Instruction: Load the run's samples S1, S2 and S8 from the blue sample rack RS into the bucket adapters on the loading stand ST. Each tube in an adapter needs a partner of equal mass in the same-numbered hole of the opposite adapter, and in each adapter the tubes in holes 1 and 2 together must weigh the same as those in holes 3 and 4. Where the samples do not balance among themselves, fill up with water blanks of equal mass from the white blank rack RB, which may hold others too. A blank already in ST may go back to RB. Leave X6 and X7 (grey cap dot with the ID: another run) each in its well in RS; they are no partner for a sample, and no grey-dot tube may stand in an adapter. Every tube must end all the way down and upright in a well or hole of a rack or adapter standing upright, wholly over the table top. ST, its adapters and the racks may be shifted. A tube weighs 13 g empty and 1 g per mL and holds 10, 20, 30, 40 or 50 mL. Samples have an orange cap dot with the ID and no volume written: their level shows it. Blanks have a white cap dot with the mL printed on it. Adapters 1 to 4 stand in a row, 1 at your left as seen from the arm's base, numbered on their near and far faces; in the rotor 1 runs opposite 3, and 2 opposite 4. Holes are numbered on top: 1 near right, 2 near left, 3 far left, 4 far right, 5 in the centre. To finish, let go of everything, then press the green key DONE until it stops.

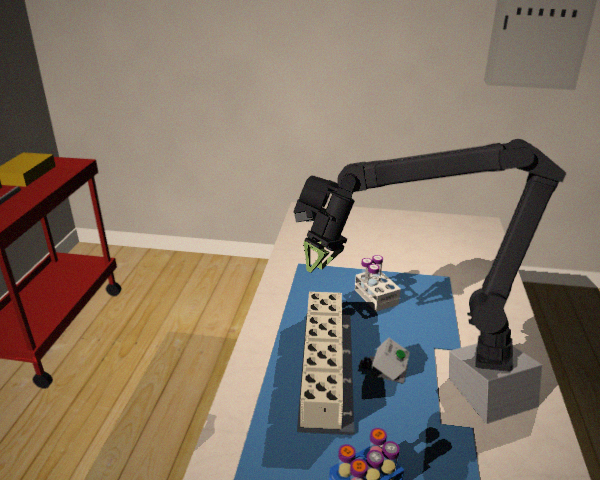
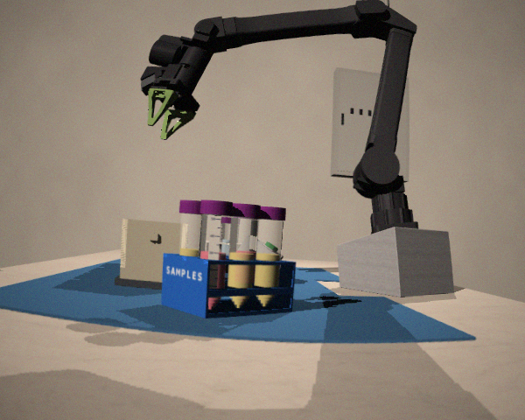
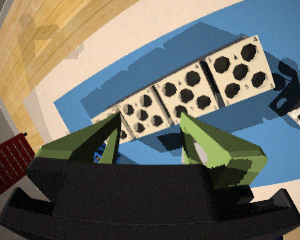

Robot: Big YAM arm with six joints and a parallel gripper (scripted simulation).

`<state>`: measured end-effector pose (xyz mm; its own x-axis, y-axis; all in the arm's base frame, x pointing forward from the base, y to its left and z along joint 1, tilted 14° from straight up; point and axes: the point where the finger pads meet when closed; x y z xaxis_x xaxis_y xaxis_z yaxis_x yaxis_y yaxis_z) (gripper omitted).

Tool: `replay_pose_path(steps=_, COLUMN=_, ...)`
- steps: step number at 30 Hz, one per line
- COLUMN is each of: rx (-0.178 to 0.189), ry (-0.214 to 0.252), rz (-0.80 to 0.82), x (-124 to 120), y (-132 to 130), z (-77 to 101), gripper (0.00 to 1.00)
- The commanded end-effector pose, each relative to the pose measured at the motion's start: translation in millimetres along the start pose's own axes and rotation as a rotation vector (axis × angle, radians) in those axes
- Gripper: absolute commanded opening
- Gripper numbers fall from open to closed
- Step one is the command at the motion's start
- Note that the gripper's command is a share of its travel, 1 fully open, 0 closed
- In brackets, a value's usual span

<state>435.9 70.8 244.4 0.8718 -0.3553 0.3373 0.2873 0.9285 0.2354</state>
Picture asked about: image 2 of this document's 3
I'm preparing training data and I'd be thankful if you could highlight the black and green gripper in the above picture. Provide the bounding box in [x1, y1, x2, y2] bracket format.
[148, 64, 201, 140]

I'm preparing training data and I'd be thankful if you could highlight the blue bench mat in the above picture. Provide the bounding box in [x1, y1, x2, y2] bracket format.
[0, 259, 476, 343]

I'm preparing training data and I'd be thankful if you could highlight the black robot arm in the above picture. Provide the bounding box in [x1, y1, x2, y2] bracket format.
[140, 0, 418, 234]

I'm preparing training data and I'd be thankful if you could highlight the blue sample rack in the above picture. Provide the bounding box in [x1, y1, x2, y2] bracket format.
[161, 253, 296, 319]

